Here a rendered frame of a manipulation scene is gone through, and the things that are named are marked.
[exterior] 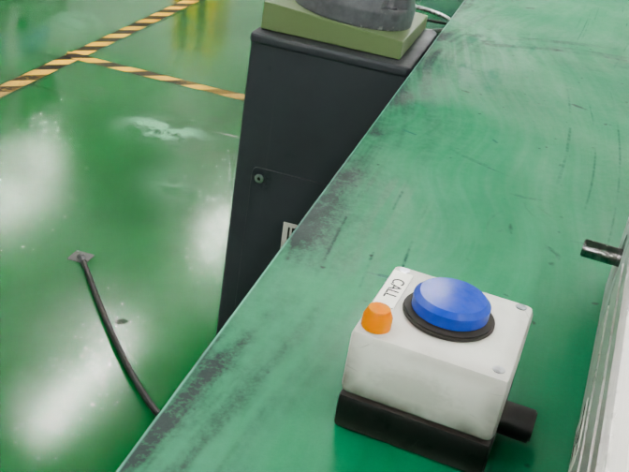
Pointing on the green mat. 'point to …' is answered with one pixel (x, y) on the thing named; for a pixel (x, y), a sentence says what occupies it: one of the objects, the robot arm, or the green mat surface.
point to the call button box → (436, 380)
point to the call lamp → (377, 318)
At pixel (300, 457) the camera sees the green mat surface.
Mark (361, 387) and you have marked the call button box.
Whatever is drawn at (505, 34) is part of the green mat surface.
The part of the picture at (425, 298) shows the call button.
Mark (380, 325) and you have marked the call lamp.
